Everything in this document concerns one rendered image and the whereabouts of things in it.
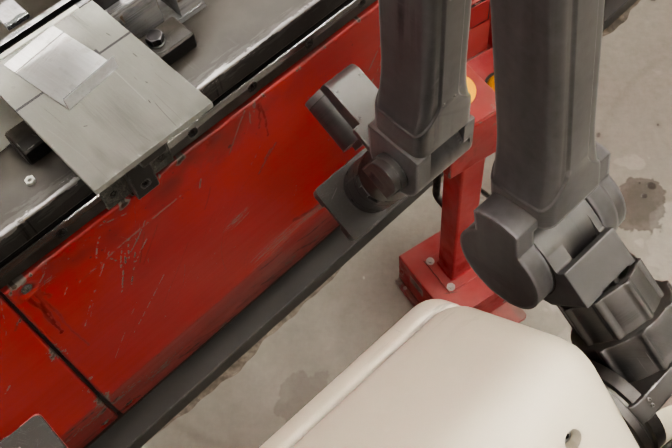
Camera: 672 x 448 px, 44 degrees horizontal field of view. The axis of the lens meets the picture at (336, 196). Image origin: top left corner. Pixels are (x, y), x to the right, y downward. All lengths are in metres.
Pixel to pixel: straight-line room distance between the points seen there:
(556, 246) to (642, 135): 1.70
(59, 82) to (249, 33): 0.31
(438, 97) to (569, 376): 0.26
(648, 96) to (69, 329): 1.61
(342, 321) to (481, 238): 1.36
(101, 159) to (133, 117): 0.07
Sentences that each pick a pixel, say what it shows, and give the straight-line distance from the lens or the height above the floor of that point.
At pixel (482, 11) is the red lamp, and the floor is 0.81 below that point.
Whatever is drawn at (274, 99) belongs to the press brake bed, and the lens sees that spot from 1.37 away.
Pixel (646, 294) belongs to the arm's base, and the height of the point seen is 1.24.
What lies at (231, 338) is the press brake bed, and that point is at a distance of 1.93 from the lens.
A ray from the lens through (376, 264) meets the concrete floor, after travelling 2.02.
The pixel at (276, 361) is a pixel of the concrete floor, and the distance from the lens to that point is 1.94.
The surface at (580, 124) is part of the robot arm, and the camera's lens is 0.54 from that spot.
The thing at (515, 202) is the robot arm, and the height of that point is 1.30.
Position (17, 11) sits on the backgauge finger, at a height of 1.01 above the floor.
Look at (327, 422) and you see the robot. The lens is 0.49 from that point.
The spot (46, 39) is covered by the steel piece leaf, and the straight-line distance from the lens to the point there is 1.19.
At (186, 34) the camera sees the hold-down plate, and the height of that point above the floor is 0.90.
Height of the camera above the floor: 1.79
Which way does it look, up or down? 58 degrees down
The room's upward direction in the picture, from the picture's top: 8 degrees counter-clockwise
